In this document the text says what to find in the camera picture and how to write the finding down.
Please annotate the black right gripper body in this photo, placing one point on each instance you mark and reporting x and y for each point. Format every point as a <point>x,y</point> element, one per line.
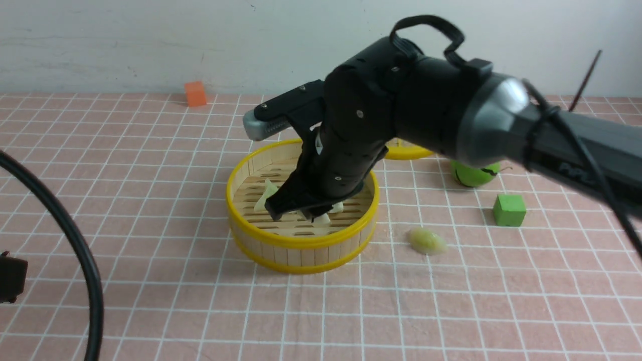
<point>336,157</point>

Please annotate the pink grid tablecloth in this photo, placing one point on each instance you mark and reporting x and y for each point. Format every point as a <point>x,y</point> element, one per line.
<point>144,177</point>

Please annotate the bamboo steamer tray yellow rim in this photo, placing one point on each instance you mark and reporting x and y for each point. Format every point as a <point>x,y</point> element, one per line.
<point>293,245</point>

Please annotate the white dumpling bottom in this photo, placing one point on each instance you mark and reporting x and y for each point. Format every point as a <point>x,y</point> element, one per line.
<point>321,221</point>

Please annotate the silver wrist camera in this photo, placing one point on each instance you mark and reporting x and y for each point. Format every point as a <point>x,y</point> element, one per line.
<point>300,109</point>

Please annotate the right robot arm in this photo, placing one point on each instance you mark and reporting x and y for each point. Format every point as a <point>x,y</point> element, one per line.
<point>471,115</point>

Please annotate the greenish dumpling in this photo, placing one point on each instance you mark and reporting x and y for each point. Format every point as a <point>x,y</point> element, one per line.
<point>426,242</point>
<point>269,190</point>

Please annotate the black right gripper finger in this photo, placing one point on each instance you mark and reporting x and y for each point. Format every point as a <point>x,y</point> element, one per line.
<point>294,196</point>

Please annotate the woven bamboo steamer lid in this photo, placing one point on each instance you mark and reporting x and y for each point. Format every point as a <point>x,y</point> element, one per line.
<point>403,150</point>

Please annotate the green toy apple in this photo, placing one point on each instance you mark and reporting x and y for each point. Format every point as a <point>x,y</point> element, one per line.
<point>473,177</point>

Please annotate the greenish dumpling bottom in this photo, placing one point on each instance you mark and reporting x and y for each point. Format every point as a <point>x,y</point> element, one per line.
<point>269,190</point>

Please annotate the white dumpling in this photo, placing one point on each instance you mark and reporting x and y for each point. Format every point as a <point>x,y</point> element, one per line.
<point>321,221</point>
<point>334,208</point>

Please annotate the green foam cube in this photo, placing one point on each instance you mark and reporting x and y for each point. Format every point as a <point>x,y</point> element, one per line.
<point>509,210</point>

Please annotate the orange foam cube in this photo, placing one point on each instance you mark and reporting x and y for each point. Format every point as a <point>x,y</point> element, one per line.
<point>195,93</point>

